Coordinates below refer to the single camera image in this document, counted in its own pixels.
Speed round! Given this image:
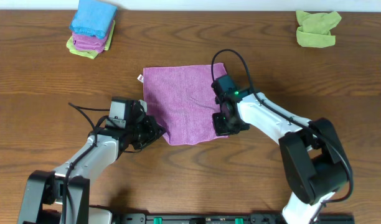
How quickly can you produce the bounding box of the purple microfibre cloth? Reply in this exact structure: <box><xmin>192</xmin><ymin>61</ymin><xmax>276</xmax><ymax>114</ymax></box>
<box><xmin>143</xmin><ymin>65</ymin><xmax>220</xmax><ymax>146</ymax></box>

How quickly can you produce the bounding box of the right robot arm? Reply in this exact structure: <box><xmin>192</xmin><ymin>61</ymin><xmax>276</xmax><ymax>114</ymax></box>
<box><xmin>213</xmin><ymin>91</ymin><xmax>354</xmax><ymax>223</ymax></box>

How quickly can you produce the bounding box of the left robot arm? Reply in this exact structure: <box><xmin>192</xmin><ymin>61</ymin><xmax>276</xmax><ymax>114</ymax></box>
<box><xmin>17</xmin><ymin>115</ymin><xmax>166</xmax><ymax>223</ymax></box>

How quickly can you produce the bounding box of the folded purple cloth in stack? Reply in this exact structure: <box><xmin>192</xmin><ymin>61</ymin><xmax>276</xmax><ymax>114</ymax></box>
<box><xmin>72</xmin><ymin>20</ymin><xmax>115</xmax><ymax>53</ymax></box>

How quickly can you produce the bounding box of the folded green cloth in stack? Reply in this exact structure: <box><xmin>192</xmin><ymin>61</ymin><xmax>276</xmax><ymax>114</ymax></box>
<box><xmin>66</xmin><ymin>20</ymin><xmax>113</xmax><ymax>59</ymax></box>

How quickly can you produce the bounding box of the folded blue cloth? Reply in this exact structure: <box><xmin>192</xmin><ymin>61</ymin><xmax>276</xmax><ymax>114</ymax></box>
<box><xmin>69</xmin><ymin>0</ymin><xmax>117</xmax><ymax>39</ymax></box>

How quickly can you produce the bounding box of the crumpled green cloth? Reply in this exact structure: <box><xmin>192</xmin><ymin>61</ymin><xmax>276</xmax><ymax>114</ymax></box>
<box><xmin>296</xmin><ymin>10</ymin><xmax>342</xmax><ymax>48</ymax></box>

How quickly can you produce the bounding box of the right black cable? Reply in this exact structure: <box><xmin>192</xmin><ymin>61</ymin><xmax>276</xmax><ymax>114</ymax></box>
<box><xmin>210</xmin><ymin>49</ymin><xmax>355</xmax><ymax>224</ymax></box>

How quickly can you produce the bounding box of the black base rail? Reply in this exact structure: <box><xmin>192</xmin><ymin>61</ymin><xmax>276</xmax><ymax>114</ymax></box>
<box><xmin>115</xmin><ymin>212</ymin><xmax>355</xmax><ymax>224</ymax></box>

